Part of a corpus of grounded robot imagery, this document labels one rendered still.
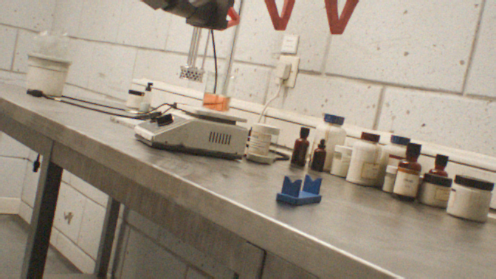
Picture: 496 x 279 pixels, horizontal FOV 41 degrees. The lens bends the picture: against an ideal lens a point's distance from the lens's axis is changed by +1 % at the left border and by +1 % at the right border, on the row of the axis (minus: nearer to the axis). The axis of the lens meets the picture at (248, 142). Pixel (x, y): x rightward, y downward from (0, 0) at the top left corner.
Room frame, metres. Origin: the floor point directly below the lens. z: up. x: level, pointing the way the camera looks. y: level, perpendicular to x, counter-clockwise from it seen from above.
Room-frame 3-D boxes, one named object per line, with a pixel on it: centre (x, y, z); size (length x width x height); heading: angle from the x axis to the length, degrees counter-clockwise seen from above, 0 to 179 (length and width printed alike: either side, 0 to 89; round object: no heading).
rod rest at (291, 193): (0.96, -0.09, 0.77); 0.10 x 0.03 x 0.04; 154
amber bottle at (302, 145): (1.51, -0.12, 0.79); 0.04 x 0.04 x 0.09
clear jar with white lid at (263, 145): (1.39, -0.03, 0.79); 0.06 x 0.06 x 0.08
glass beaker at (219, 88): (1.37, 0.08, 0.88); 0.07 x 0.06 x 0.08; 132
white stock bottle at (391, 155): (1.39, -0.31, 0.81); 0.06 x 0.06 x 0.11
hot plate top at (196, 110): (1.36, 0.09, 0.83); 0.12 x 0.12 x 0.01; 26
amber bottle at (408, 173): (1.26, -0.31, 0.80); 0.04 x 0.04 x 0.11
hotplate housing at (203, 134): (1.35, 0.11, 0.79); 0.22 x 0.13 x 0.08; 116
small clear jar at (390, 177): (1.33, -0.31, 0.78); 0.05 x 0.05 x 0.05
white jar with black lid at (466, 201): (1.17, -0.40, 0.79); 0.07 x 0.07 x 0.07
